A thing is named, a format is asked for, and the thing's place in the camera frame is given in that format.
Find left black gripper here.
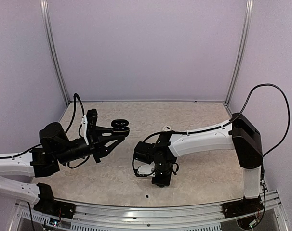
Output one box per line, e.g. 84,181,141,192
55,126,124,164

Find black earbuds charging case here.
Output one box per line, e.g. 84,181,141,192
111,119,130,137

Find white earbuds charging case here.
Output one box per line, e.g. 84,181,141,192
162,125,172,132

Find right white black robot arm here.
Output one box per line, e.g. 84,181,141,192
133,113,264,214

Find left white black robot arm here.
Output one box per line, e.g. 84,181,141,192
0,109,130,214

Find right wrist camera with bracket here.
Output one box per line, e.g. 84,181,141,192
135,164,155,177

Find front aluminium rail frame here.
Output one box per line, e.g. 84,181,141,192
6,154,291,231

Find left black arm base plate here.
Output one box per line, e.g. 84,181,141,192
33,183,76,219

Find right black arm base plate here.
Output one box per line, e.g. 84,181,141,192
222,196,264,219

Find left aluminium corner post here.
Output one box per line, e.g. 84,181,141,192
40,0,70,106

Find aluminium corner post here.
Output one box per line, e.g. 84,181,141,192
40,0,70,106
225,0,254,106

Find right aluminium corner post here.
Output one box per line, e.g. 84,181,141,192
225,0,254,106

